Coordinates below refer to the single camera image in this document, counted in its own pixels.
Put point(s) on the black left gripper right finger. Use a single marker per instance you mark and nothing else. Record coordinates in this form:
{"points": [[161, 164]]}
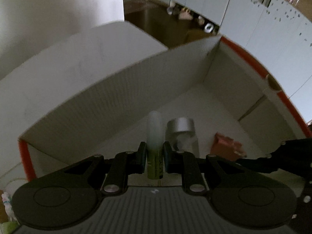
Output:
{"points": [[213, 173]]}

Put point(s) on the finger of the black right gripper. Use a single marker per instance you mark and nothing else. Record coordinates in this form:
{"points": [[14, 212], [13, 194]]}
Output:
{"points": [[293, 156]]}

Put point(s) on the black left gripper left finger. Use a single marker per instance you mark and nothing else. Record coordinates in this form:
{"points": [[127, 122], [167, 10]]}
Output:
{"points": [[101, 174]]}

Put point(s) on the red white cardboard box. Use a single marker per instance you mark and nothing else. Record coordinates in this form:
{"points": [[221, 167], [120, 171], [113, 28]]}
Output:
{"points": [[213, 81]]}

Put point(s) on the small red box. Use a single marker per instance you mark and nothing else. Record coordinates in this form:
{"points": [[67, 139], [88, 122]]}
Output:
{"points": [[227, 148]]}

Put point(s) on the glass jar with silver lid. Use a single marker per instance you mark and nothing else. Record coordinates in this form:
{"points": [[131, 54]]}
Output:
{"points": [[181, 135]]}

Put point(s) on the white grey shoe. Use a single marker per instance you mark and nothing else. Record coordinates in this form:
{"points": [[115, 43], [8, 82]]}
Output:
{"points": [[209, 27]]}

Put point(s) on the pink slipper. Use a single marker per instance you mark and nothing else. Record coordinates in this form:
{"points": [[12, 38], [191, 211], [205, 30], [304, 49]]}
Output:
{"points": [[185, 14]]}

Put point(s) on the pale blue cabinet wall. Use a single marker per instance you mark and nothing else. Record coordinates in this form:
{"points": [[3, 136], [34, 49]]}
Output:
{"points": [[274, 32]]}

